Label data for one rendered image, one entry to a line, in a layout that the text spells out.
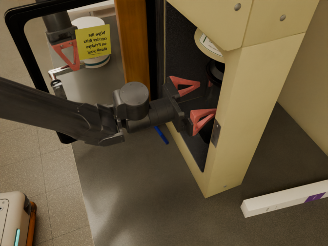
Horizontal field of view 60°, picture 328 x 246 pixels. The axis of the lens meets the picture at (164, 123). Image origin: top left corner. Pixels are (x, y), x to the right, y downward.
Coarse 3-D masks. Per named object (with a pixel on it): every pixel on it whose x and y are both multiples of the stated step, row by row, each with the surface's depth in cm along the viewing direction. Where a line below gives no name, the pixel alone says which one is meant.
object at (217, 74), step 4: (212, 64) 63; (216, 64) 62; (220, 64) 62; (224, 64) 62; (212, 68) 62; (216, 68) 61; (220, 68) 61; (224, 68) 61; (212, 72) 62; (216, 72) 61; (220, 72) 60; (224, 72) 60; (216, 76) 61; (220, 76) 60
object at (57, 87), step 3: (54, 84) 65; (57, 84) 64; (60, 84) 64; (54, 87) 64; (57, 87) 64; (60, 87) 64; (54, 90) 65; (57, 90) 64; (60, 90) 65; (63, 90) 66; (57, 93) 66; (60, 93) 66; (63, 93) 66; (60, 96) 66; (63, 96) 67
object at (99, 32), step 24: (48, 0) 53; (120, 0) 59; (144, 0) 62; (48, 24) 55; (72, 24) 58; (96, 24) 60; (120, 24) 63; (144, 24) 66; (48, 48) 59; (72, 48) 61; (96, 48) 64; (120, 48) 67; (144, 48) 71; (48, 72) 63; (72, 72) 66; (96, 72) 69; (120, 72) 72; (144, 72) 76; (72, 96) 70; (96, 96) 74
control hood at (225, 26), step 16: (176, 0) 30; (192, 0) 31; (208, 0) 32; (224, 0) 33; (240, 0) 34; (192, 16) 33; (208, 16) 34; (224, 16) 34; (240, 16) 35; (208, 32) 35; (224, 32) 36; (240, 32) 37; (224, 48) 39
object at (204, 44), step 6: (198, 30) 57; (198, 36) 56; (204, 36) 54; (198, 42) 56; (204, 42) 54; (210, 42) 53; (204, 48) 54; (210, 48) 53; (216, 48) 52; (210, 54) 53; (216, 54) 52; (216, 60) 53; (222, 60) 52
